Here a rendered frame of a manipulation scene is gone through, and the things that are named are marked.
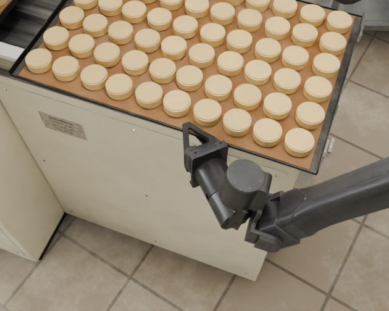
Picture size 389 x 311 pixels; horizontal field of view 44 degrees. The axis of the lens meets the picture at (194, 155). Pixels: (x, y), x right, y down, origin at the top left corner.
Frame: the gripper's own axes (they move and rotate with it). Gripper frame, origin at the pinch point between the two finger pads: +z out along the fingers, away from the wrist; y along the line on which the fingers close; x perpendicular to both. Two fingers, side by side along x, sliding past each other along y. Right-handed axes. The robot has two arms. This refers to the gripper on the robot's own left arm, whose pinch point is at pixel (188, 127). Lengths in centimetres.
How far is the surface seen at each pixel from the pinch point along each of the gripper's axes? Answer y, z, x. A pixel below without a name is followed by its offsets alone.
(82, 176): 44, 25, -21
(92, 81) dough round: -2.2, 15.3, -12.4
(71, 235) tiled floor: 90, 31, -33
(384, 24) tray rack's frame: 74, 61, 117
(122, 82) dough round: -2.2, 12.8, -7.5
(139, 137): 13.4, 10.2, -6.7
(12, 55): 0.0, 29.8, -24.7
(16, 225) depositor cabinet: 56, 24, -43
